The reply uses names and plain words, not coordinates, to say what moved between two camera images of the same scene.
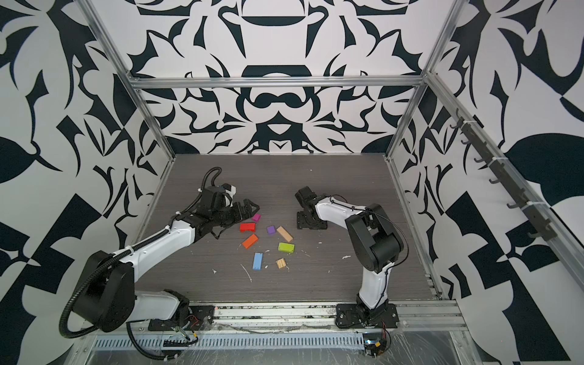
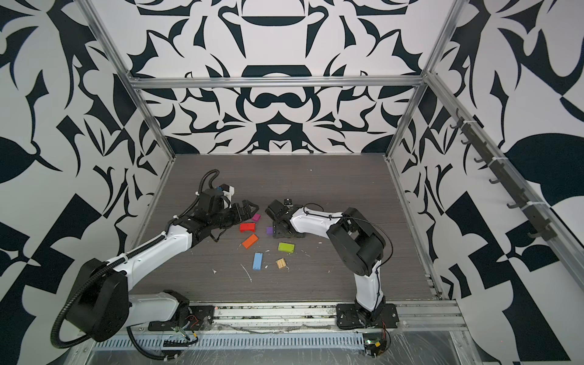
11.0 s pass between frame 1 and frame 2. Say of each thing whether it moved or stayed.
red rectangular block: stayed
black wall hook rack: stayed
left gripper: stayed
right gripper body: moved
